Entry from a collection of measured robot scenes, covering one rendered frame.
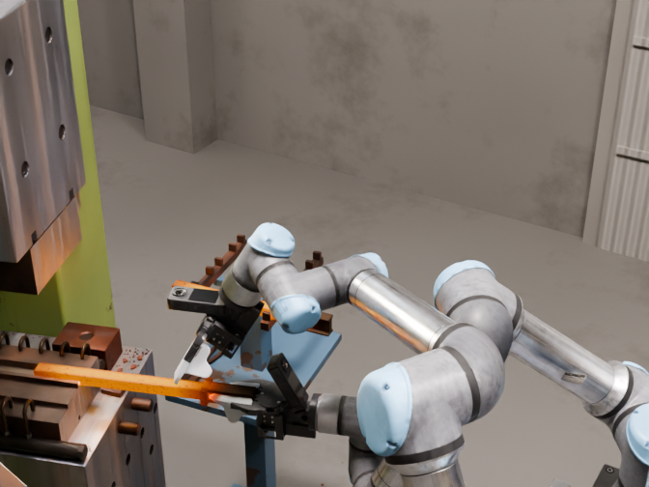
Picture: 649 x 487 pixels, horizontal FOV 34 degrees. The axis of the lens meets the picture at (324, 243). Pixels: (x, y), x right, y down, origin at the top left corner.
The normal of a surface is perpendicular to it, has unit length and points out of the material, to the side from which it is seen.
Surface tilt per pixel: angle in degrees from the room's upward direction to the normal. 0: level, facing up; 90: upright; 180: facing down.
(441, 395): 52
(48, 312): 90
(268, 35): 90
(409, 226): 0
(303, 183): 0
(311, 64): 90
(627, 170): 90
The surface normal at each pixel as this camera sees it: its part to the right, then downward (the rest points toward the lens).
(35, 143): 0.98, 0.11
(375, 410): -0.90, 0.12
